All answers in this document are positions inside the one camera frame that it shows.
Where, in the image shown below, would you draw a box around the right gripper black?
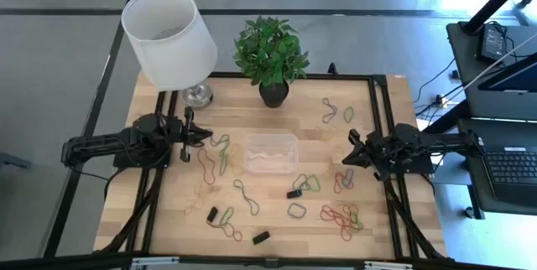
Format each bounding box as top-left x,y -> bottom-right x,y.
341,128 -> 396,183

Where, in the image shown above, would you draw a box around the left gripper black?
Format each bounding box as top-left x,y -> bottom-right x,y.
165,106 -> 214,164

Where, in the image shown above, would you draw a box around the bands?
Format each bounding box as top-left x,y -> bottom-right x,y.
330,145 -> 346,165

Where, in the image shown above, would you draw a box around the red rubber band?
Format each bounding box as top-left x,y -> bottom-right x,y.
207,215 -> 244,243
333,171 -> 346,195
319,204 -> 350,226
337,214 -> 358,243
196,148 -> 216,186

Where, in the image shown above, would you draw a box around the purple rubber band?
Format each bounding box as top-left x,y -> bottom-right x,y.
341,168 -> 356,190

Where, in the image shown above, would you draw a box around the grey rubber band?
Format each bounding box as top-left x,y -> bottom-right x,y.
321,97 -> 338,125
232,178 -> 261,217

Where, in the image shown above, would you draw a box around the yellow rubber band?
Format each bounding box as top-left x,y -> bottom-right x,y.
183,180 -> 207,216
341,202 -> 361,217
227,142 -> 246,178

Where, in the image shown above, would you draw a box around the blue rubber band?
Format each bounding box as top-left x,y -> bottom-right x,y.
286,202 -> 308,221

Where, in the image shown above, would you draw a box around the clear plastic bin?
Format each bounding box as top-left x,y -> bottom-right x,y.
243,132 -> 300,176

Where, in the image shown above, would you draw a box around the white power strip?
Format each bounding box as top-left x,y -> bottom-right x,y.
431,93 -> 450,110

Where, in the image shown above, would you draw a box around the white shade table lamp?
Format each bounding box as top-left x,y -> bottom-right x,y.
120,0 -> 219,110

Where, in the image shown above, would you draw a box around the green potted plant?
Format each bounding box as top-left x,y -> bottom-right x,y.
232,14 -> 311,109

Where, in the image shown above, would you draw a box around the black keyboard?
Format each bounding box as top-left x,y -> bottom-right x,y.
482,147 -> 537,187

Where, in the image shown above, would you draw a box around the thin white rod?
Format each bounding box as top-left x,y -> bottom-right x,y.
440,30 -> 537,107

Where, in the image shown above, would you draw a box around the dark monitor screen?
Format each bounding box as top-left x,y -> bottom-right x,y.
477,51 -> 537,93

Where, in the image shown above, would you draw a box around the black power adapter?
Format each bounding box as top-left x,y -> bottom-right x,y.
476,23 -> 508,64

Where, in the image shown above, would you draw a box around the black crossbar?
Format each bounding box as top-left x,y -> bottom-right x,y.
0,251 -> 537,270

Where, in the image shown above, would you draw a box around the grey furniture leg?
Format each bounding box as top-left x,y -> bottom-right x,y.
0,151 -> 33,171

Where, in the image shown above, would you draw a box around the black diagonal pole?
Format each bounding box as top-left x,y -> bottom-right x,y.
460,0 -> 537,35

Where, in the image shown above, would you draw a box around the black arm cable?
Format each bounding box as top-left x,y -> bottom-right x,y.
66,164 -> 127,202

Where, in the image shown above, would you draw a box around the silver metal bracket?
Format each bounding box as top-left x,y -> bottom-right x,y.
130,256 -> 180,267
363,260 -> 414,270

